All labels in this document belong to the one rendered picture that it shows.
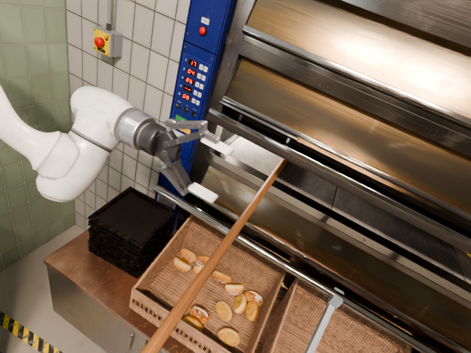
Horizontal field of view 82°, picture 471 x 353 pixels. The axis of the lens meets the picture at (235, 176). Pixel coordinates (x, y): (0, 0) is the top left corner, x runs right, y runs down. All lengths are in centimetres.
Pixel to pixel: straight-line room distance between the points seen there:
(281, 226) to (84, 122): 94
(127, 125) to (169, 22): 69
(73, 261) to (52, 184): 87
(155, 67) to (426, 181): 116
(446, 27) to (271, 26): 51
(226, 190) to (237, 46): 64
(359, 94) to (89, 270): 137
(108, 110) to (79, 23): 98
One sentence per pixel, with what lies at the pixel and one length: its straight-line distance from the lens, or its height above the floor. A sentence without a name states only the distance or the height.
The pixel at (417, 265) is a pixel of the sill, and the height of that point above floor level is 117.
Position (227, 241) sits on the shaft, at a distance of 87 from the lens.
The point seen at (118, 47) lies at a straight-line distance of 144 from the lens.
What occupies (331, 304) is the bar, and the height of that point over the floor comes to 114.
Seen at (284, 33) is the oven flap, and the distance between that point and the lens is 106.
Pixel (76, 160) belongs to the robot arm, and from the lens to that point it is 71.
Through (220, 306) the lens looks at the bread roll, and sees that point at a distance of 141.
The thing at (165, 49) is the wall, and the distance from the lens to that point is 130.
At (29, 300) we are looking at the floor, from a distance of 216.
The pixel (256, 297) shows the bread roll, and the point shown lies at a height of 64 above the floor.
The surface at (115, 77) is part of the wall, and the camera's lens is 153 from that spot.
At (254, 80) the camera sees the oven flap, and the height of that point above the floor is 156.
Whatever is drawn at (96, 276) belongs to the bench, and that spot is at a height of 58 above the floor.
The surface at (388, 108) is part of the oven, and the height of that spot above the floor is 167.
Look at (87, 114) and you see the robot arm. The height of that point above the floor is 150.
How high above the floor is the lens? 184
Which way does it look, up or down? 34 degrees down
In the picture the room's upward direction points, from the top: 21 degrees clockwise
